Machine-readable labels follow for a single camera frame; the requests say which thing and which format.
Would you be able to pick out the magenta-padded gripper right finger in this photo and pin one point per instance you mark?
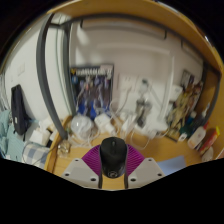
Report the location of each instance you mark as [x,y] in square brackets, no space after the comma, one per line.
[146,170]

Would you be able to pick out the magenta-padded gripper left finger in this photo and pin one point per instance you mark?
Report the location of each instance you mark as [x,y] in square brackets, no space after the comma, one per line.
[78,170]

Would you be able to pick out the black computer mouse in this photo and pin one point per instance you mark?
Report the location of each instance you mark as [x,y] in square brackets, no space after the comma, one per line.
[113,156]

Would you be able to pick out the light blue mouse pad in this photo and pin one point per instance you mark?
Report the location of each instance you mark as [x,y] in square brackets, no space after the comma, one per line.
[173,165]

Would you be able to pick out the clear snack bag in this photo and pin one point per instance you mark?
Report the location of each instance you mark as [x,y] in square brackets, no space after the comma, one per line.
[64,149]

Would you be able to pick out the clear domed plastic cup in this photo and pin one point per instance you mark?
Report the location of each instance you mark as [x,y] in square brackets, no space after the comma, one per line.
[81,126]

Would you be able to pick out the plaid blanket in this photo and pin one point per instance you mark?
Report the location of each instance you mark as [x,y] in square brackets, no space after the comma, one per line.
[35,155]

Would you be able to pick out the white tissue box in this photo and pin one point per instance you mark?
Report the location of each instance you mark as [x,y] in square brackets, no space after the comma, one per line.
[39,137]

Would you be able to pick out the large white charger block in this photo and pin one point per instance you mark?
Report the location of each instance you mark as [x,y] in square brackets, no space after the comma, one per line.
[102,122]

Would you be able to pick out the white pump lotion bottle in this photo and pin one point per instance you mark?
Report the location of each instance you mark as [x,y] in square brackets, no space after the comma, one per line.
[197,136]

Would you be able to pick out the white mug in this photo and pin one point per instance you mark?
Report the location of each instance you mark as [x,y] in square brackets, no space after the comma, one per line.
[208,154]

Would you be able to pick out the red chip canister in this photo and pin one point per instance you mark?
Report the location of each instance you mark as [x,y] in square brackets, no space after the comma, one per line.
[210,140]

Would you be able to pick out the wooden tree figure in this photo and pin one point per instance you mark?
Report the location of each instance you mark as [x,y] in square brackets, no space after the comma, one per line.
[183,106]

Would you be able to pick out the teal bed cloth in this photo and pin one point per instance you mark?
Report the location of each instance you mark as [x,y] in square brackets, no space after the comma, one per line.
[10,136]

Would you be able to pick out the robot model kit box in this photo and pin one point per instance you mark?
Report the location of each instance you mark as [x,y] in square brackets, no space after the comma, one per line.
[91,90]

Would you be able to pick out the black bag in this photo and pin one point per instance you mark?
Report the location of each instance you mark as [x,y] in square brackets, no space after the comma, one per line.
[19,110]

